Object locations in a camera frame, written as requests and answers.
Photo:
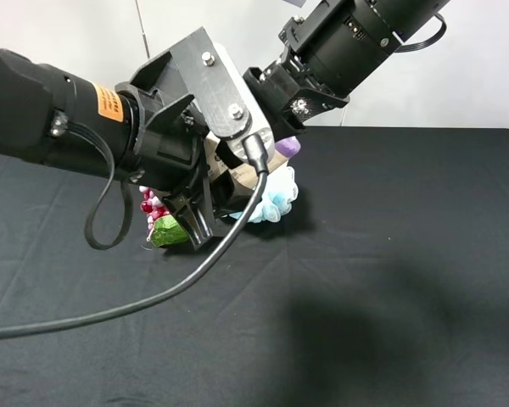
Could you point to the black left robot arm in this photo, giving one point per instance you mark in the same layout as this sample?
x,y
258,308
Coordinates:
x,y
54,118

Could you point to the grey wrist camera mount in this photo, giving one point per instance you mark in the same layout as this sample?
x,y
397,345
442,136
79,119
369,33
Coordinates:
x,y
221,94

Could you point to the black tablecloth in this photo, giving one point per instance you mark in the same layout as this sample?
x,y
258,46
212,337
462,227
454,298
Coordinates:
x,y
386,285

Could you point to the red artificial grape bunch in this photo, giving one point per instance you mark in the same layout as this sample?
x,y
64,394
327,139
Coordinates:
x,y
163,229

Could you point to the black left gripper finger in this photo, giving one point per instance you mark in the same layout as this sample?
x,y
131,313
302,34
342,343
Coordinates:
x,y
229,197

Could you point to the light blue bath loofah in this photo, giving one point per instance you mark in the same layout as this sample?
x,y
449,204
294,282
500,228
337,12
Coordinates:
x,y
277,199

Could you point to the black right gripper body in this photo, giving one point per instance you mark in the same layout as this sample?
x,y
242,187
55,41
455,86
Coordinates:
x,y
289,99

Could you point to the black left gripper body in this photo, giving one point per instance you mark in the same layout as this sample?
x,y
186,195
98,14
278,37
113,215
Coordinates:
x,y
169,144

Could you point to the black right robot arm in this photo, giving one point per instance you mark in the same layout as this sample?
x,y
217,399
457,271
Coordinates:
x,y
328,54

